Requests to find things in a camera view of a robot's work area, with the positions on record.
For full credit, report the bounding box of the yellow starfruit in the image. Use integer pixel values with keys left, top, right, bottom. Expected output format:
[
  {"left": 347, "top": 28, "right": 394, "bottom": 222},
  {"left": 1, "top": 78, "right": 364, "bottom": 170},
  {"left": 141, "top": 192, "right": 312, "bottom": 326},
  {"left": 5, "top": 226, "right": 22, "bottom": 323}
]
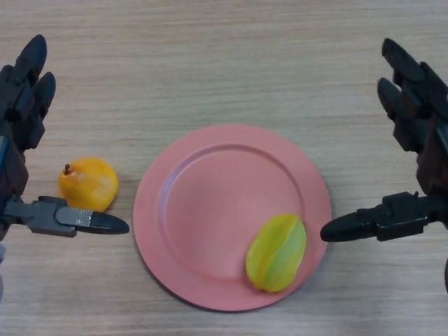
[{"left": 245, "top": 213, "right": 307, "bottom": 293}]

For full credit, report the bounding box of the pink round plate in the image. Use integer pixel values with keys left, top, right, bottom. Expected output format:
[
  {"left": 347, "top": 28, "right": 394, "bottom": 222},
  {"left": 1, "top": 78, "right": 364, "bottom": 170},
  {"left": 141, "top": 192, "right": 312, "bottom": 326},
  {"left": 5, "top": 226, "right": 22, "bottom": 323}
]
[{"left": 132, "top": 124, "right": 332, "bottom": 312}]

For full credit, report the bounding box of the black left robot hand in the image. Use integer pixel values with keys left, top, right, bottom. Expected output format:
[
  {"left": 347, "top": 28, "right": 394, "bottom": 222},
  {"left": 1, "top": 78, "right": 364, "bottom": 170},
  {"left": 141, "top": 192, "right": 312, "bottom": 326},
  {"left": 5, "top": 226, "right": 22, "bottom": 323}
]
[{"left": 0, "top": 34, "right": 130, "bottom": 239}]

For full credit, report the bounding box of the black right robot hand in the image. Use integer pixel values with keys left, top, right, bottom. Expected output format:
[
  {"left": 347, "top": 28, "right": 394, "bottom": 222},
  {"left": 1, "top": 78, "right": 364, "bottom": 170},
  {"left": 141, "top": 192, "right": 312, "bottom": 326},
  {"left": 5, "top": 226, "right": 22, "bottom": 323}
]
[{"left": 320, "top": 37, "right": 448, "bottom": 243}]

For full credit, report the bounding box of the orange-yellow pear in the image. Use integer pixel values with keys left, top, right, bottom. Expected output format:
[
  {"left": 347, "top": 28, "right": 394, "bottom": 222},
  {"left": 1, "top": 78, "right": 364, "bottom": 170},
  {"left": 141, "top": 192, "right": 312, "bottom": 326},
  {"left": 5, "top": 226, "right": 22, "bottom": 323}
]
[{"left": 57, "top": 157, "right": 120, "bottom": 214}]

